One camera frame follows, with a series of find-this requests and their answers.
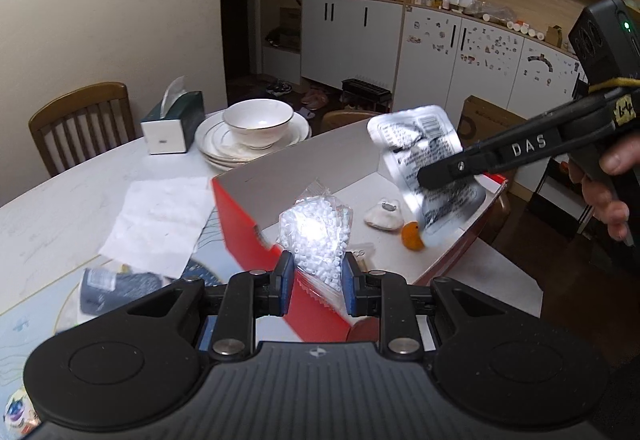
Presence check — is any black rack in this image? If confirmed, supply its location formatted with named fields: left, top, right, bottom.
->
left=341, top=78, right=392, bottom=113

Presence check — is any yellow cake snack packet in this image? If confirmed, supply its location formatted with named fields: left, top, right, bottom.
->
left=2, top=387, right=43, bottom=438

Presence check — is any dark door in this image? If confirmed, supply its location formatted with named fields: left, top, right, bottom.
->
left=220, top=0, right=263, bottom=81

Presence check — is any stack of white dishes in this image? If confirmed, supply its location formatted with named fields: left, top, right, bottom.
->
left=194, top=111, right=312, bottom=160

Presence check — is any orange tangerine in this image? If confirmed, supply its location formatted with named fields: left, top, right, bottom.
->
left=401, top=221, right=428, bottom=252

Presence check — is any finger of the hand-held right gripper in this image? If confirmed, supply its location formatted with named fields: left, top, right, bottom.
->
left=416, top=87, right=621, bottom=193

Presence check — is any red cardboard box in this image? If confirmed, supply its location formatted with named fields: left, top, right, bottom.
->
left=210, top=120, right=511, bottom=343

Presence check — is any white lower cabinet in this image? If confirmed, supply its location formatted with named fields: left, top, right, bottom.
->
left=300, top=0, right=405, bottom=91

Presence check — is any grey and white wipes pack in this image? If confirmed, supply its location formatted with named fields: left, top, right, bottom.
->
left=77, top=267, right=168, bottom=318

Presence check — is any brown cardboard box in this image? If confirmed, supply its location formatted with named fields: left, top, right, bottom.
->
left=457, top=95, right=531, bottom=151

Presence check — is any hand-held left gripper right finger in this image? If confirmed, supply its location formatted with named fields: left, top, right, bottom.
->
left=342, top=252, right=506, bottom=361

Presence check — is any white plate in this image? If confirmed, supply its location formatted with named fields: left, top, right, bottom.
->
left=205, top=155, right=261, bottom=171
left=197, top=147, right=281, bottom=166

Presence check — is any white plush toy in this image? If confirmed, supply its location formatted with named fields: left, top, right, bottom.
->
left=362, top=201, right=407, bottom=232

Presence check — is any person's right hand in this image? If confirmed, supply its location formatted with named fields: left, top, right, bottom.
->
left=569, top=132, right=640, bottom=246

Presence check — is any white paper sheet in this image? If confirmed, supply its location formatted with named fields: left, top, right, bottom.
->
left=97, top=176, right=216, bottom=279

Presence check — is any white cabinet with stickers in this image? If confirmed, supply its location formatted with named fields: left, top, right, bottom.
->
left=395, top=5, right=586, bottom=161

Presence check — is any green and white tissue box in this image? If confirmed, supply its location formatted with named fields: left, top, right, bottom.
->
left=140, top=75, right=206, bottom=156

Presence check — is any cotton swab bag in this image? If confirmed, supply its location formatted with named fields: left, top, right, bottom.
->
left=277, top=177, right=355, bottom=293

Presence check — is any silver foil packet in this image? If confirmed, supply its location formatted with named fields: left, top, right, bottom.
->
left=366, top=105, right=487, bottom=236

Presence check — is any wooden chair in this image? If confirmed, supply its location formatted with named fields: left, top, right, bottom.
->
left=320, top=110, right=383, bottom=136
left=28, top=81, right=137, bottom=178

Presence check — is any white bowl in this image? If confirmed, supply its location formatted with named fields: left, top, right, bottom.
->
left=222, top=99, right=295, bottom=151

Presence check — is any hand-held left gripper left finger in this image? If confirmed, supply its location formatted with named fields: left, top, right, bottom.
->
left=125, top=251, right=296, bottom=361

